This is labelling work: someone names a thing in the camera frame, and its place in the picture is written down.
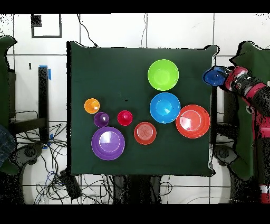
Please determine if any small dark blue bowl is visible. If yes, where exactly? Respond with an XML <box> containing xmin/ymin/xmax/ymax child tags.
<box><xmin>201</xmin><ymin>66</ymin><xmax>229</xmax><ymax>87</ymax></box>

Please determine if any large orange bowl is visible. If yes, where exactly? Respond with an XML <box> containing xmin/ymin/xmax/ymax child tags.
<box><xmin>175</xmin><ymin>104</ymin><xmax>211</xmax><ymax>139</ymax></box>

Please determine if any green bowl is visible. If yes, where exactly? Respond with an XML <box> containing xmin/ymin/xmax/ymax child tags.
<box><xmin>147</xmin><ymin>59</ymin><xmax>180</xmax><ymax>91</ymax></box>

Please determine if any large light blue bowl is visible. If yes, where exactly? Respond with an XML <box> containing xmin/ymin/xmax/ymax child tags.
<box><xmin>149</xmin><ymin>92</ymin><xmax>181</xmax><ymax>124</ymax></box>

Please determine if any small orange bowl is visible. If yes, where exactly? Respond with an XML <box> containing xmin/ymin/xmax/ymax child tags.
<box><xmin>133</xmin><ymin>122</ymin><xmax>157</xmax><ymax>145</ymax></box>

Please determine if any black equipment stand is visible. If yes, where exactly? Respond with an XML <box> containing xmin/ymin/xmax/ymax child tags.
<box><xmin>9</xmin><ymin>66</ymin><xmax>50</xmax><ymax>144</ymax></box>
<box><xmin>211</xmin><ymin>84</ymin><xmax>240</xmax><ymax>138</ymax></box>

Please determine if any green clothed side table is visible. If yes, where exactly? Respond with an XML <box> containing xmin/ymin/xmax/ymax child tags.
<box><xmin>0</xmin><ymin>35</ymin><xmax>20</xmax><ymax>176</ymax></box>
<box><xmin>229</xmin><ymin>41</ymin><xmax>270</xmax><ymax>180</ymax></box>

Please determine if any red cup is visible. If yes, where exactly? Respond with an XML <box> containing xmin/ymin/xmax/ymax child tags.
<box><xmin>117</xmin><ymin>110</ymin><xmax>133</xmax><ymax>127</ymax></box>

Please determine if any dark green table cloth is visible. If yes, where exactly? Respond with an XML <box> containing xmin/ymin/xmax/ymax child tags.
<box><xmin>66</xmin><ymin>41</ymin><xmax>219</xmax><ymax>177</ymax></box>

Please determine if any purple cup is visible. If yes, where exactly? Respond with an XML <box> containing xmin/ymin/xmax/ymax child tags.
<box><xmin>93</xmin><ymin>111</ymin><xmax>110</xmax><ymax>128</ymax></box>

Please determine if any purple bowl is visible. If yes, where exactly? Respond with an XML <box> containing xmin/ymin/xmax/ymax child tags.
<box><xmin>91</xmin><ymin>126</ymin><xmax>126</xmax><ymax>161</ymax></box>

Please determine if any orange cup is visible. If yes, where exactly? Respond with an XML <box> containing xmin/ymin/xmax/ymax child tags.
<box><xmin>84</xmin><ymin>98</ymin><xmax>101</xmax><ymax>115</ymax></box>

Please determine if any black power strip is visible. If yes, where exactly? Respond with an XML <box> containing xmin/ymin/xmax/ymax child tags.
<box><xmin>59</xmin><ymin>170</ymin><xmax>82</xmax><ymax>200</ymax></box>

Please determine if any thin black cable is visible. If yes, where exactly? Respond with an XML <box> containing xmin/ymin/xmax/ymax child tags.
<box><xmin>76</xmin><ymin>14</ymin><xmax>99</xmax><ymax>48</ymax></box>

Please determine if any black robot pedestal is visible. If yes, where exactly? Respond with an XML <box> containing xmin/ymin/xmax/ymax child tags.
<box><xmin>112</xmin><ymin>175</ymin><xmax>162</xmax><ymax>204</ymax></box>

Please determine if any bundle of floor cables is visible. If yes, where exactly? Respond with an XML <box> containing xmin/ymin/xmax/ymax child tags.
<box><xmin>10</xmin><ymin>109</ymin><xmax>113</xmax><ymax>204</ymax></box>

